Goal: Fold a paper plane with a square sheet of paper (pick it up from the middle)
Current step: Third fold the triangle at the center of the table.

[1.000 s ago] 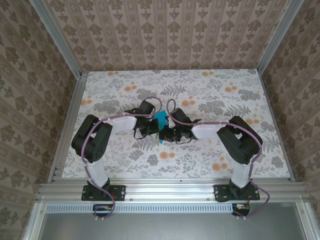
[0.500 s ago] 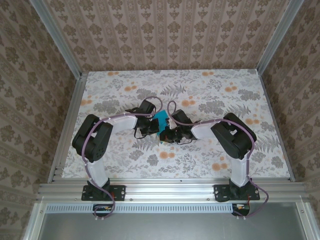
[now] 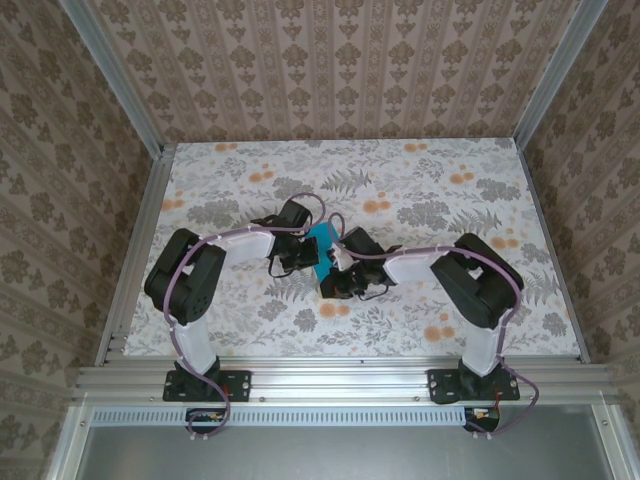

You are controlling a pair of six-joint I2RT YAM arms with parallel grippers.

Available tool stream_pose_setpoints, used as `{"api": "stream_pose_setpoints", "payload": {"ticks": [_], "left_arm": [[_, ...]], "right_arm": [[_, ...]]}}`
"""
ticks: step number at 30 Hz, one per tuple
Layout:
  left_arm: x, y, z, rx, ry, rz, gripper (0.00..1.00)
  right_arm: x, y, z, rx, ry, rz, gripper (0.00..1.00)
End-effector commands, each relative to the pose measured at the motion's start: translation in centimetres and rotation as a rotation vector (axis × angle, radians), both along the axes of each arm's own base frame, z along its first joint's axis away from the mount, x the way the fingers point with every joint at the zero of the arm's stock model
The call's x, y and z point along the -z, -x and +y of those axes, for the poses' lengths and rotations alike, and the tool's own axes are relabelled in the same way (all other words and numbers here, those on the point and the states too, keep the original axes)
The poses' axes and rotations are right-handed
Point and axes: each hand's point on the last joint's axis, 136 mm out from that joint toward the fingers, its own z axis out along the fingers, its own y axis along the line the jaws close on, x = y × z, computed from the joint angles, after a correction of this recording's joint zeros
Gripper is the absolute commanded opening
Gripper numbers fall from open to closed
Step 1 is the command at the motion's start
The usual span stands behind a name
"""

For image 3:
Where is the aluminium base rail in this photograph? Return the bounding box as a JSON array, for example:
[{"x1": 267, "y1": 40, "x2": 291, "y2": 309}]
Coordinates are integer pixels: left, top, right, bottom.
[{"x1": 72, "y1": 363, "x2": 619, "y2": 404}]

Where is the grey metal panel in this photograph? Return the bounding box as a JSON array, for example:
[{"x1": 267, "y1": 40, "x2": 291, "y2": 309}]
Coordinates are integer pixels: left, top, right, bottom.
[{"x1": 44, "y1": 404, "x2": 636, "y2": 480}]

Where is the aluminium side rail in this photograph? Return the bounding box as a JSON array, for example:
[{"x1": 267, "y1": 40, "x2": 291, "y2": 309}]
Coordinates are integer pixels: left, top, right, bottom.
[{"x1": 93, "y1": 143, "x2": 176, "y2": 367}]

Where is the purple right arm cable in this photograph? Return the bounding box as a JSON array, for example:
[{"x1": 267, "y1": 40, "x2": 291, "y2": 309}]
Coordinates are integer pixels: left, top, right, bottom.
[{"x1": 328, "y1": 213, "x2": 541, "y2": 441}]

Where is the slotted grey cable duct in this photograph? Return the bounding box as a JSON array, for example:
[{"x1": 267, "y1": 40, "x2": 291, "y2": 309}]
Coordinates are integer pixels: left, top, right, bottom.
[{"x1": 91, "y1": 405, "x2": 501, "y2": 429}]

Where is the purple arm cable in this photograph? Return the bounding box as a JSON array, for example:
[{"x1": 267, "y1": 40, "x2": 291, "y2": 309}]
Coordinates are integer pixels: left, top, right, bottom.
[
  {"x1": 163, "y1": 192, "x2": 329, "y2": 444},
  {"x1": 328, "y1": 213, "x2": 541, "y2": 441}
]

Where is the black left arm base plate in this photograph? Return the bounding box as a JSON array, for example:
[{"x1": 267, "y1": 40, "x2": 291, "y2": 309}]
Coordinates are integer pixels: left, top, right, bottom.
[{"x1": 162, "y1": 368, "x2": 252, "y2": 403}]

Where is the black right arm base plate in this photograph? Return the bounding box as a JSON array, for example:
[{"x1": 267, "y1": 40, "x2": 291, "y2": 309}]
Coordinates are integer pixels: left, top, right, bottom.
[{"x1": 427, "y1": 368, "x2": 521, "y2": 404}]

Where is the floral printed table cover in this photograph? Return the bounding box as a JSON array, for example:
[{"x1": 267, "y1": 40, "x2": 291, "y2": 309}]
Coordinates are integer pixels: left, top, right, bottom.
[{"x1": 122, "y1": 139, "x2": 584, "y2": 359}]

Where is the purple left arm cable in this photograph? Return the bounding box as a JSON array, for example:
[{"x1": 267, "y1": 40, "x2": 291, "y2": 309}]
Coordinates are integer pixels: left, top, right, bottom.
[{"x1": 163, "y1": 192, "x2": 329, "y2": 444}]

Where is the aluminium frame post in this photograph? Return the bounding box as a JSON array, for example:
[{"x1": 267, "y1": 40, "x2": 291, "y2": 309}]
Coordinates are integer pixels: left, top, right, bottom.
[
  {"x1": 59, "y1": 0, "x2": 166, "y2": 156},
  {"x1": 510, "y1": 0, "x2": 610, "y2": 147}
]

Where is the teal blue cloth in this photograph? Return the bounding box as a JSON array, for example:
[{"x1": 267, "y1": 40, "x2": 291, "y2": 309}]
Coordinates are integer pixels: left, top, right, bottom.
[{"x1": 306, "y1": 222, "x2": 339, "y2": 284}]

